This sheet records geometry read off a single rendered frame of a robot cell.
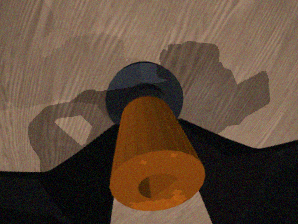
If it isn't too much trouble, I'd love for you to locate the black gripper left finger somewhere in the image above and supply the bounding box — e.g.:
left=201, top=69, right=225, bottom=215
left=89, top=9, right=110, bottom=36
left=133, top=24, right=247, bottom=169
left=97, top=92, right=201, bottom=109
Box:
left=0, top=125, right=120, bottom=224

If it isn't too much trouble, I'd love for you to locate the orange knob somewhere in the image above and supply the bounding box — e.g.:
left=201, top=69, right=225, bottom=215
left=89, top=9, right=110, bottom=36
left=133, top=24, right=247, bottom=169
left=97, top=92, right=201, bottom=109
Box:
left=109, top=96, right=205, bottom=210

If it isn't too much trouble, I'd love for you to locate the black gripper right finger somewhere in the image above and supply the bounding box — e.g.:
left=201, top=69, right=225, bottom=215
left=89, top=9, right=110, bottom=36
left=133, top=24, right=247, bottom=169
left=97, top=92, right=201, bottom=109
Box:
left=177, top=119, right=298, bottom=224

